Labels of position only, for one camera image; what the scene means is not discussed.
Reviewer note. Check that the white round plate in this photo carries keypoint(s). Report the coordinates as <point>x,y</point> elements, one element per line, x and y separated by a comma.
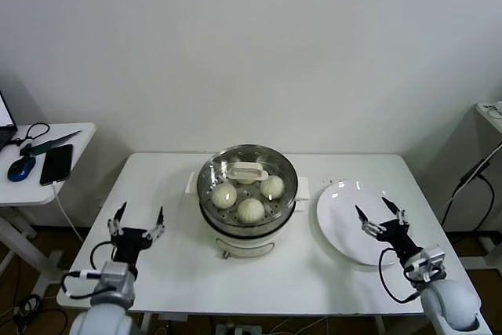
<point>341,213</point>

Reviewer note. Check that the white side table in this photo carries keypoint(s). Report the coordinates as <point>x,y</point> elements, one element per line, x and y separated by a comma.
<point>23,194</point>

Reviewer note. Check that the round glass pot lid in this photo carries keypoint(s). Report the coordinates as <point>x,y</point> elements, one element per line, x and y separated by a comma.
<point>247,172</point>

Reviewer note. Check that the stainless steel steamer basket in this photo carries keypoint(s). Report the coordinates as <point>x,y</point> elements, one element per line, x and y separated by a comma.
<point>292,190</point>

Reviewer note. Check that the black laptop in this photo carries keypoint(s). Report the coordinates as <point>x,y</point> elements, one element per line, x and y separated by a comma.
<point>4,131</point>

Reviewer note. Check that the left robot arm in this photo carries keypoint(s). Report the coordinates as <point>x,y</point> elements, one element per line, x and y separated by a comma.
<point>106,311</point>

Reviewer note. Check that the green blade knife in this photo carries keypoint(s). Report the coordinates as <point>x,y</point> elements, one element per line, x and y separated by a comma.
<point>45,146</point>

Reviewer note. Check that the white steamed baozi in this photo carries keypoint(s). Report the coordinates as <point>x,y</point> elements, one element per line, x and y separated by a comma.
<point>251,210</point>
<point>272,187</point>
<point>224,195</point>
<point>245,182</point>

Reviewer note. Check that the blue computer mouse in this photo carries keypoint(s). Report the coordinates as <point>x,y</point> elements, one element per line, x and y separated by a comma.
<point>21,168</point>

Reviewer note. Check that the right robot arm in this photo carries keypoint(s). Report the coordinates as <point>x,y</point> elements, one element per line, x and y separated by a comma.
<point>451,303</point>

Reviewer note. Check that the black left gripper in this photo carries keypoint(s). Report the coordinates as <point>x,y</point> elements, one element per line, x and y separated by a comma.
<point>131,241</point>

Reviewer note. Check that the white side desk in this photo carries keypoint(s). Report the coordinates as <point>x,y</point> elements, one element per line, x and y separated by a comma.
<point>488,121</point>

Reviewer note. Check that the black smartphone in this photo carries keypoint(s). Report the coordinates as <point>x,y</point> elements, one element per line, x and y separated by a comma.
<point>57,164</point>

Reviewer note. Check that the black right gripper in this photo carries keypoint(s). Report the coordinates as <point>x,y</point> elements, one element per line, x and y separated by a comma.
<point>400,239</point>

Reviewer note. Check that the white labelled object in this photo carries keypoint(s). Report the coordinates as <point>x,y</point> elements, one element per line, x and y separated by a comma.
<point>496,111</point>

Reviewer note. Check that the white power strip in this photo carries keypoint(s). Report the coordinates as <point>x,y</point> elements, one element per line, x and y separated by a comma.
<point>239,329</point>

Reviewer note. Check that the white electric cooker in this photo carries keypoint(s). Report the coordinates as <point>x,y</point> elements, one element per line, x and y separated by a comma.
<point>243,245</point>

